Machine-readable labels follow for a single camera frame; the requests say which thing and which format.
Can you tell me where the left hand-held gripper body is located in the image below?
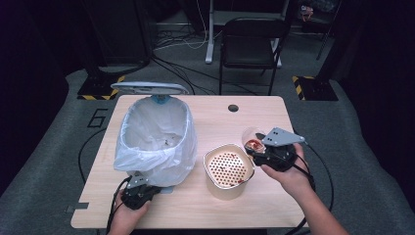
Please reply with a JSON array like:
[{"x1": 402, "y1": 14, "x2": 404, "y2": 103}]
[{"x1": 120, "y1": 172, "x2": 155, "y2": 211}]

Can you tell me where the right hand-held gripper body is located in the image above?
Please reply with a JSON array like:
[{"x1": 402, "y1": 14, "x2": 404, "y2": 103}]
[{"x1": 253, "y1": 126, "x2": 306, "y2": 173}]

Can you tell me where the white plastic bin liner bag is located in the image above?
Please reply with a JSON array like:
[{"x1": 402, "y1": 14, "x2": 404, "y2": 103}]
[{"x1": 113, "y1": 96, "x2": 199, "y2": 189}]

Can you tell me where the beige container with perforated strainer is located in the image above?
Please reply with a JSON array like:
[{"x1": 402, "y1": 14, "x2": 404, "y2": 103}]
[{"x1": 203, "y1": 143, "x2": 256, "y2": 201}]

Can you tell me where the grey-blue lidded trash bin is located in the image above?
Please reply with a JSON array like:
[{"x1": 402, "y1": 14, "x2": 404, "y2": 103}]
[{"x1": 110, "y1": 81, "x2": 199, "y2": 195}]

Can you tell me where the person's left hand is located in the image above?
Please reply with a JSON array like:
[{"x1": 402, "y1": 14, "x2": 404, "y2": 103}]
[{"x1": 112, "y1": 190, "x2": 152, "y2": 230}]

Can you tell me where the person's right hand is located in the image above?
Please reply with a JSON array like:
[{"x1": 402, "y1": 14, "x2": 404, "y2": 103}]
[{"x1": 260, "y1": 143, "x2": 316, "y2": 198}]

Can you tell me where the black folding chair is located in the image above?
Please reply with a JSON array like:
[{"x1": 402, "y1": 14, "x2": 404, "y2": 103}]
[{"x1": 218, "y1": 17, "x2": 289, "y2": 97}]

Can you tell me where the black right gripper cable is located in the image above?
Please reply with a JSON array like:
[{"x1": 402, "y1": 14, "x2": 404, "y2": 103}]
[{"x1": 283, "y1": 127, "x2": 335, "y2": 235}]

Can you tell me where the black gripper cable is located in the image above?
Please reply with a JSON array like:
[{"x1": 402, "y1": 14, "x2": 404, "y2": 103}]
[
  {"x1": 283, "y1": 127, "x2": 335, "y2": 235},
  {"x1": 77, "y1": 127, "x2": 133, "y2": 235}
]

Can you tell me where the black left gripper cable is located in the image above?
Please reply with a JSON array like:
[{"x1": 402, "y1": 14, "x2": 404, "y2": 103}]
[{"x1": 77, "y1": 127, "x2": 133, "y2": 235}]

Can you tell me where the black base plate with hazard stripes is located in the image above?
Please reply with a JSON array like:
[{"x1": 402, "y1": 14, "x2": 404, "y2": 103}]
[
  {"x1": 76, "y1": 73, "x2": 126, "y2": 101},
  {"x1": 291, "y1": 74, "x2": 340, "y2": 102}
]

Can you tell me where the bundle of floor cables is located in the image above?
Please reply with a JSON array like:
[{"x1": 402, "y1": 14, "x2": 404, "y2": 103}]
[{"x1": 151, "y1": 28, "x2": 258, "y2": 96}]

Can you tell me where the white desk frame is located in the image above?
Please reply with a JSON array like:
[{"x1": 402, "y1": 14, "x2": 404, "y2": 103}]
[{"x1": 205, "y1": 0, "x2": 292, "y2": 69}]

